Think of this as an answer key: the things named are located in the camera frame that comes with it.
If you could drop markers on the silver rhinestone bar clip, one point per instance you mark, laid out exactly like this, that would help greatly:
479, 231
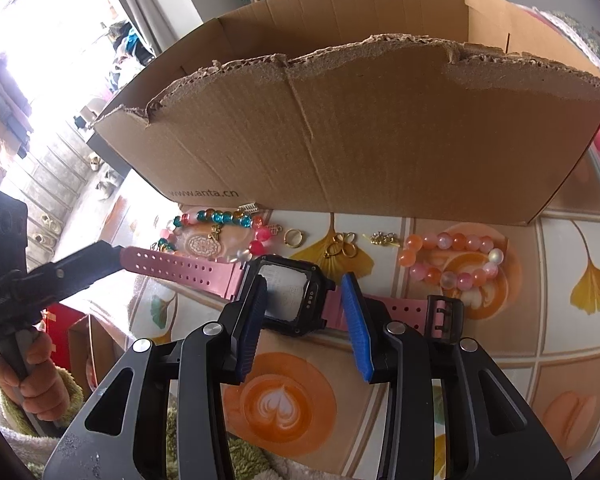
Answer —
250, 208

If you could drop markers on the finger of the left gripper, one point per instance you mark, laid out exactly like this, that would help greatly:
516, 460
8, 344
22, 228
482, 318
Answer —
75, 272

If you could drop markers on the left hand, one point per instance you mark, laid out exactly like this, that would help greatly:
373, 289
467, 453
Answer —
42, 393

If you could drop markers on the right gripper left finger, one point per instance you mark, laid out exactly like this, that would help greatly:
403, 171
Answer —
120, 433

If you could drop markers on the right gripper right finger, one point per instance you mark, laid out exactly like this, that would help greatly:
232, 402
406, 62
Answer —
490, 430

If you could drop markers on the brown cardboard box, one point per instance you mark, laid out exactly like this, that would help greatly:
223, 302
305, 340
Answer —
439, 109

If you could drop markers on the rhinestone gold charm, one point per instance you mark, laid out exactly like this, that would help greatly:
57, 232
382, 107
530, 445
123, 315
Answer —
383, 239

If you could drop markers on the pink strap digital watch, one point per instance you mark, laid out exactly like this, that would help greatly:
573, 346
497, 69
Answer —
302, 299

